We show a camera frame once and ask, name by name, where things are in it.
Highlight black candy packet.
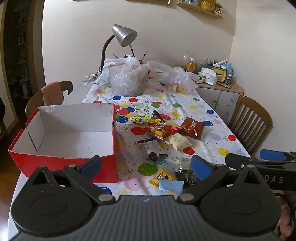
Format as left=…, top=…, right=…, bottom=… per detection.
left=175, top=170, right=200, bottom=188

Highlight light blue cracker packet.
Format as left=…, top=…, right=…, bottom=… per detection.
left=158, top=179, right=184, bottom=196

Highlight cream yellow snack pouch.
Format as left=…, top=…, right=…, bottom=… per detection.
left=164, top=133, right=192, bottom=151

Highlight yellow m&m packet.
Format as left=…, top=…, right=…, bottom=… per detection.
left=149, top=169, right=176, bottom=188

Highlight dark red foil snack bag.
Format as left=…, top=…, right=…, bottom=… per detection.
left=179, top=117, right=205, bottom=141

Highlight red orange snack bag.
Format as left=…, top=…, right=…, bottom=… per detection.
left=144, top=125, right=184, bottom=140

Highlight yellow minion candy pack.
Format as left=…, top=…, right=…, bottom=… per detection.
left=129, top=116, right=161, bottom=125

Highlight dark brown chocolate wrapper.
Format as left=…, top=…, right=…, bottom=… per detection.
left=151, top=110, right=165, bottom=123

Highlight green white snack bar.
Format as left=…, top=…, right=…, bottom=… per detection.
left=178, top=158, right=191, bottom=172

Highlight white blue snack packet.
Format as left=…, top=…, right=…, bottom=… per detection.
left=137, top=138, right=162, bottom=155

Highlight person right hand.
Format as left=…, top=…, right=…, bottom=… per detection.
left=277, top=196, right=293, bottom=240

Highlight wooden chair right side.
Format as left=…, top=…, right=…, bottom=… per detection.
left=229, top=95, right=273, bottom=156

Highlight wooden chair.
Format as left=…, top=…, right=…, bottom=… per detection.
left=25, top=81, right=73, bottom=118
left=229, top=95, right=273, bottom=156

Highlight red white cardboard box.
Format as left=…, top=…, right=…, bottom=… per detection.
left=8, top=103, right=118, bottom=183

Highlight balloon birthday tablecloth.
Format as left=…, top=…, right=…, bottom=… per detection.
left=83, top=59, right=248, bottom=197

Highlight pink towel on chair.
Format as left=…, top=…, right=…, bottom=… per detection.
left=41, top=81, right=64, bottom=105

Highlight yellow box on cabinet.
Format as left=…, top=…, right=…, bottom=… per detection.
left=212, top=67, right=227, bottom=82

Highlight wooden chair left side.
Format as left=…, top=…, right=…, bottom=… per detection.
left=25, top=81, right=73, bottom=118

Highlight plastic bag with cookies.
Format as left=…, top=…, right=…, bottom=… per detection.
left=146, top=60, right=200, bottom=95

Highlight large clear plastic bag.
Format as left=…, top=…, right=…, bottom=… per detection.
left=108, top=57, right=151, bottom=97

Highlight glass jar amber contents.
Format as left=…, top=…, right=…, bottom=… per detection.
left=180, top=51, right=196, bottom=73

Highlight silver gooseneck desk lamp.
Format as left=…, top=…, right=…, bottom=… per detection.
left=99, top=24, right=137, bottom=73

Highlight wooden wall shelf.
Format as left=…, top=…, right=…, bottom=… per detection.
left=177, top=0, right=224, bottom=19

